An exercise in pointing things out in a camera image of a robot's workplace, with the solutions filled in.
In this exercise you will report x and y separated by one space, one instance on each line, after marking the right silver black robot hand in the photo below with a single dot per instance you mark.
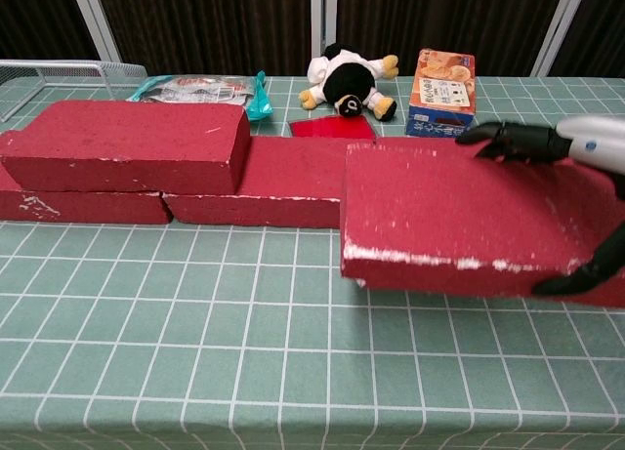
527 140

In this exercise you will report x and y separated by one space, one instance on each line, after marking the red foam brick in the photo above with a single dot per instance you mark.
273 208
449 211
88 208
132 137

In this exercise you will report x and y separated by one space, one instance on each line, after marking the red card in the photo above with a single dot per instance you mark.
332 128

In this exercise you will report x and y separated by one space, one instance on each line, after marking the orange blue biscuit box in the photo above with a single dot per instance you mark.
442 91

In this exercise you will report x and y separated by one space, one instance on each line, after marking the dark brown partition panel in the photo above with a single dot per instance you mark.
439 15
210 25
34 20
605 30

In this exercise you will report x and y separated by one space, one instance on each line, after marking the black white plush toy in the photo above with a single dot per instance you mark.
349 81

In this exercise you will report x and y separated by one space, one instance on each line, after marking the silver teal snack bag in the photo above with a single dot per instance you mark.
195 90

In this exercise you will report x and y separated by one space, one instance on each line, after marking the green grid tablecloth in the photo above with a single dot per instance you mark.
244 323

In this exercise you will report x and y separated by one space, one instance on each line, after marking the white partition post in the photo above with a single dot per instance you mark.
95 20
323 15
561 25

